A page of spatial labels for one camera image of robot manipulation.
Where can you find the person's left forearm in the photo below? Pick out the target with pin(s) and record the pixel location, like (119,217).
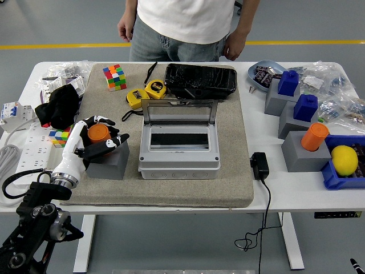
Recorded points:
(246,17)

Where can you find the small metal screws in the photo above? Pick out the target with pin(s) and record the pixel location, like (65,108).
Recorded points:
(252,89)

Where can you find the yellow tape measure round label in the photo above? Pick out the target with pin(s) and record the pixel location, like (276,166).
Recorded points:
(156,89)

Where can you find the blue plastic bin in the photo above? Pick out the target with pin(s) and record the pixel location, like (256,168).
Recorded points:
(333,178)

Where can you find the person's right hand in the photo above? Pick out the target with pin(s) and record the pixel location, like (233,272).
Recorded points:
(125,28)

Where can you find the grey plastic junction box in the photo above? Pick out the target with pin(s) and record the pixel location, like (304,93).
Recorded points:
(176,168)

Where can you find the yellow lemon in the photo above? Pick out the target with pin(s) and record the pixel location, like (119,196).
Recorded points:
(344,160)

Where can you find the black bracket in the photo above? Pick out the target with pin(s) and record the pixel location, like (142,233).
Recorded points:
(196,92)

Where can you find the black table control panel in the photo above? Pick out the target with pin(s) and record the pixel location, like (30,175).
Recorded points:
(338,214)

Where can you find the black power adapter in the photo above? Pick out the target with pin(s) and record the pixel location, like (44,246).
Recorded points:
(260,167)

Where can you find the clear bag of mixed parts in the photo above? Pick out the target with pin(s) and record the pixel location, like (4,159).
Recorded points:
(342,109)

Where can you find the blue-grey dish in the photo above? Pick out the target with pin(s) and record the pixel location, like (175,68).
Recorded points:
(254,81)

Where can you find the clear bag of blue parts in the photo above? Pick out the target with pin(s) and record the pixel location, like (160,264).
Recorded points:
(322,78)

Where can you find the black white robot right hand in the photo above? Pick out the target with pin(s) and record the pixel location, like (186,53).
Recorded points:
(357,266)

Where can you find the yellow tape measure black face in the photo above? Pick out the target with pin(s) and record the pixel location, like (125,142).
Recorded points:
(137,98)

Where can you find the small green connector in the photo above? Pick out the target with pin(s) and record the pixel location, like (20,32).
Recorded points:
(321,119)

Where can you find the orange cylinder battery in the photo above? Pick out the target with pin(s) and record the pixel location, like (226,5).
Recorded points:
(98,134)
(313,137)

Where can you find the person's left hand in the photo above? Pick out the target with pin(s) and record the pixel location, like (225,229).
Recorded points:
(235,45)

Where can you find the person's right forearm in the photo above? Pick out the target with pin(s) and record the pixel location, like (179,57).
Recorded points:
(129,8)

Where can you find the black cloth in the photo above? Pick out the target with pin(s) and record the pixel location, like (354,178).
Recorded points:
(60,105)

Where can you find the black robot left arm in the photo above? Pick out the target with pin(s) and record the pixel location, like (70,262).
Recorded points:
(37,211)

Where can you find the clear bag of small parts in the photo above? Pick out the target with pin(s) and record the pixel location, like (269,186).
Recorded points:
(71,68)

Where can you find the colourful puzzle cube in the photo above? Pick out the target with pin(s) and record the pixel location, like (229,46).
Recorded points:
(58,138)
(114,77)

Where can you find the grey-brown mat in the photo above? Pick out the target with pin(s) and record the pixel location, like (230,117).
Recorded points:
(171,194)

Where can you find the white printed packets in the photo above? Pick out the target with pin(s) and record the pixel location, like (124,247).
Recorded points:
(52,84)

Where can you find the person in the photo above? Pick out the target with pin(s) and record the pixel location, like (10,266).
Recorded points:
(185,20)

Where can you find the grey block with round hole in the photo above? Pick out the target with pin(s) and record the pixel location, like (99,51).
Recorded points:
(114,168)

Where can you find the white power strip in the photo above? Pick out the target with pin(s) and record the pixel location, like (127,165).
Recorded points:
(34,148)

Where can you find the white table leg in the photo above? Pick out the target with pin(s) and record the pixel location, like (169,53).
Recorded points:
(291,242)
(85,242)

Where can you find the white blue circuit breaker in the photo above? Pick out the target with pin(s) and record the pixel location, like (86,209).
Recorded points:
(14,112)

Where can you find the dark printed packets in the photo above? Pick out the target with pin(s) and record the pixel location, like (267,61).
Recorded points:
(263,77)

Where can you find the black plastic tray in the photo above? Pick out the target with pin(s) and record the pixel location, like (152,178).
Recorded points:
(199,77)

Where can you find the blue block with knob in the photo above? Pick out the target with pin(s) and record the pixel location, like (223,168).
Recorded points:
(288,82)
(305,108)

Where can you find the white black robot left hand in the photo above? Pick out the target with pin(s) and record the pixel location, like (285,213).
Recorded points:
(71,148)

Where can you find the grey block holder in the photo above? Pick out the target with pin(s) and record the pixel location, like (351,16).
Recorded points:
(299,160)
(288,125)
(273,102)

